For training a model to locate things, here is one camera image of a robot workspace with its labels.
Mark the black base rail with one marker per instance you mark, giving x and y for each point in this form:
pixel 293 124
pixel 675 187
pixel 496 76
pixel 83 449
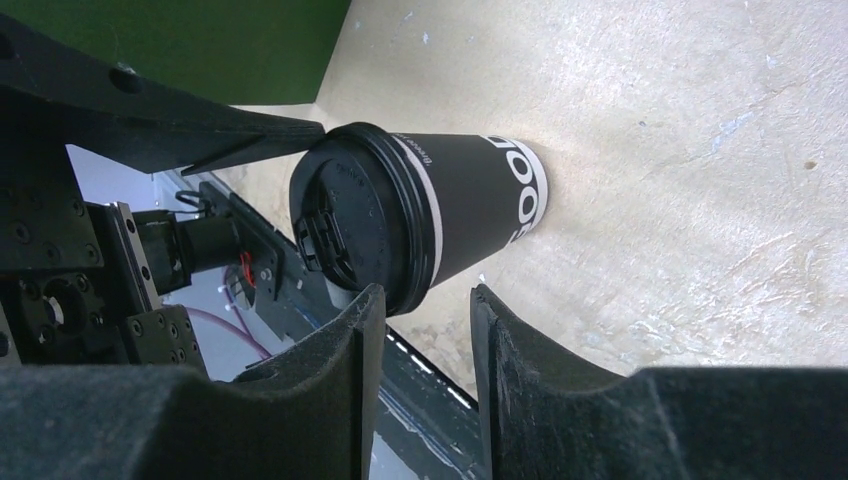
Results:
pixel 430 423

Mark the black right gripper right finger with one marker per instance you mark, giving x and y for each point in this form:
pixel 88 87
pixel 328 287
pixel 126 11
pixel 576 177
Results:
pixel 547 413

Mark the dark takeout coffee cup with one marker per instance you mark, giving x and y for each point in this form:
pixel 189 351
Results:
pixel 484 193

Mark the single black coffee lid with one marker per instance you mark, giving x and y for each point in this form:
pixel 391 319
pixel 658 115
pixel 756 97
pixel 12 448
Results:
pixel 360 216

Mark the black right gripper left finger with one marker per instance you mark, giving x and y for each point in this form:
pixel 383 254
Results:
pixel 306 413

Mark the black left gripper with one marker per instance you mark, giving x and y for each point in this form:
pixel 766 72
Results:
pixel 81 283

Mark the green paper bag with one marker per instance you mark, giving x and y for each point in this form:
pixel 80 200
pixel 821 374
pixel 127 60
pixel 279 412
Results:
pixel 246 52

